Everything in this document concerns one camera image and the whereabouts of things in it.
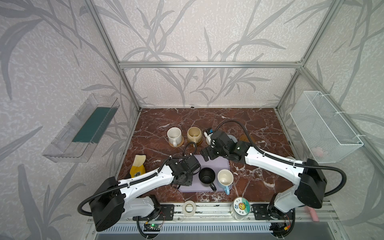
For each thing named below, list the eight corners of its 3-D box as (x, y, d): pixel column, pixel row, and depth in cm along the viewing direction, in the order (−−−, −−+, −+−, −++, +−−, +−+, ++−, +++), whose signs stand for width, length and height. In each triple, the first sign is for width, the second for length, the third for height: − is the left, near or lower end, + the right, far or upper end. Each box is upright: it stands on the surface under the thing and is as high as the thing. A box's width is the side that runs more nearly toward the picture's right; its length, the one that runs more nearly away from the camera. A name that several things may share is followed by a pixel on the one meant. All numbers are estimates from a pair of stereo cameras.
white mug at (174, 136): (167, 150, 99) (164, 142, 91) (170, 135, 106) (167, 127, 99) (180, 150, 99) (179, 142, 91) (182, 135, 106) (180, 127, 99)
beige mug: (185, 145, 101) (184, 137, 94) (190, 133, 108) (189, 125, 100) (197, 148, 100) (197, 140, 92) (202, 136, 106) (202, 128, 99)
